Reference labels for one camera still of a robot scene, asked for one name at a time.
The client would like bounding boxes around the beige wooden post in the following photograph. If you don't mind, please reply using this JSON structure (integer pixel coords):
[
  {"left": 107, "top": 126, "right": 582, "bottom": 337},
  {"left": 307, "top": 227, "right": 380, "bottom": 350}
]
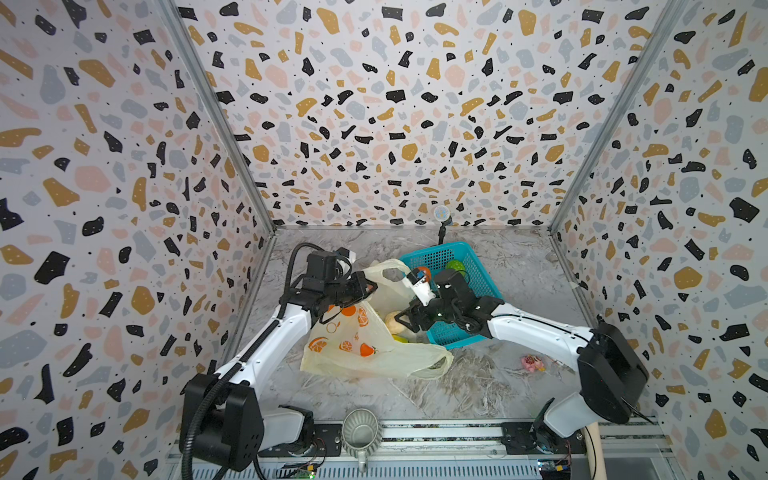
[{"left": 582, "top": 422, "right": 606, "bottom": 480}]

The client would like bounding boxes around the cream plastic bag orange print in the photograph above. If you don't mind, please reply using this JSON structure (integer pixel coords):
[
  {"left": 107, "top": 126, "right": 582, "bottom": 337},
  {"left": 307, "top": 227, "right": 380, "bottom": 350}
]
[{"left": 300, "top": 259, "right": 453, "bottom": 380}]

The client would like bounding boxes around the green lime fruit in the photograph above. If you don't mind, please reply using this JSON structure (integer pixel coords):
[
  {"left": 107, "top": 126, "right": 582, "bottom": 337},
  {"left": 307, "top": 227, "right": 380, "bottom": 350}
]
[{"left": 445, "top": 260, "right": 466, "bottom": 273}]

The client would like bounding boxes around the small round mirror on stand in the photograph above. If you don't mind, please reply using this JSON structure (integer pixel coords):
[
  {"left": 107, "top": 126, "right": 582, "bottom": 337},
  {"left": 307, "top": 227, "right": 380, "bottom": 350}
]
[{"left": 433, "top": 205, "right": 453, "bottom": 245}]

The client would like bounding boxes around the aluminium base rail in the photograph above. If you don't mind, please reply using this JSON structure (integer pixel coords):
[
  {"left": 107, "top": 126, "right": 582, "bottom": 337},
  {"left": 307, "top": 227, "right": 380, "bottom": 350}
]
[{"left": 226, "top": 419, "right": 685, "bottom": 479}]

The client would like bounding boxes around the pink small toy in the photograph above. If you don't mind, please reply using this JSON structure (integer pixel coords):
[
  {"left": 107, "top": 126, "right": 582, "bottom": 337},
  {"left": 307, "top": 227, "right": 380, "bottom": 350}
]
[{"left": 521, "top": 355, "right": 546, "bottom": 373}]

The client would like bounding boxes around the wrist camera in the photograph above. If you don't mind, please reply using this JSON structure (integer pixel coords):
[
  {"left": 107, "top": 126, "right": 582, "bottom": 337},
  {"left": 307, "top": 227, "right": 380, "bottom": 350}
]
[
  {"left": 406, "top": 267, "right": 435, "bottom": 306},
  {"left": 334, "top": 247, "right": 356, "bottom": 272}
]

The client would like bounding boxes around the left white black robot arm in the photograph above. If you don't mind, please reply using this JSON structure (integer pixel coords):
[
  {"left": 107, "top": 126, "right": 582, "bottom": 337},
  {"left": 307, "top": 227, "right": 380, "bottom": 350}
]
[{"left": 179, "top": 243, "right": 377, "bottom": 479}]

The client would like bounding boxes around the orange fruit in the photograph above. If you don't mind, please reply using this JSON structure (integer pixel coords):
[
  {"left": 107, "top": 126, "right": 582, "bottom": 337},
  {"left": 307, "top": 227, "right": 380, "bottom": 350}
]
[{"left": 418, "top": 267, "right": 432, "bottom": 281}]

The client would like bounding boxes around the teal plastic basket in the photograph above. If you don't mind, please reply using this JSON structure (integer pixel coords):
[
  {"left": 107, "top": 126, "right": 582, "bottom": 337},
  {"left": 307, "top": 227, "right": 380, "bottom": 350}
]
[{"left": 400, "top": 241, "right": 502, "bottom": 350}]

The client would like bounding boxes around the beige peach fruit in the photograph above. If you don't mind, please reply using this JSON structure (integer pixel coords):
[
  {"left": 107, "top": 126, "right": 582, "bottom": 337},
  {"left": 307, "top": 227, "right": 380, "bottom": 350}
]
[{"left": 385, "top": 312, "right": 406, "bottom": 335}]

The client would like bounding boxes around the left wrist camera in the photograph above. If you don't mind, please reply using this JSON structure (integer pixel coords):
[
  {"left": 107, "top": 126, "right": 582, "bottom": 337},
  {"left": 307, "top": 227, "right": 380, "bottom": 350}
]
[{"left": 334, "top": 247, "right": 356, "bottom": 272}]

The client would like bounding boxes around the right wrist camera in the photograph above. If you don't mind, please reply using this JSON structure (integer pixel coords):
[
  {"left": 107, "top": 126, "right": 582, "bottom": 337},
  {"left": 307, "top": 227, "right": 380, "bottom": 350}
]
[{"left": 406, "top": 267, "right": 435, "bottom": 306}]

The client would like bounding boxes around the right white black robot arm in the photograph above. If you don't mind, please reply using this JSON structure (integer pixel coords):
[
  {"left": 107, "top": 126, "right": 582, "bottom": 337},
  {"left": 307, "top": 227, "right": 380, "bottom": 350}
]
[{"left": 395, "top": 269, "right": 649, "bottom": 439}]

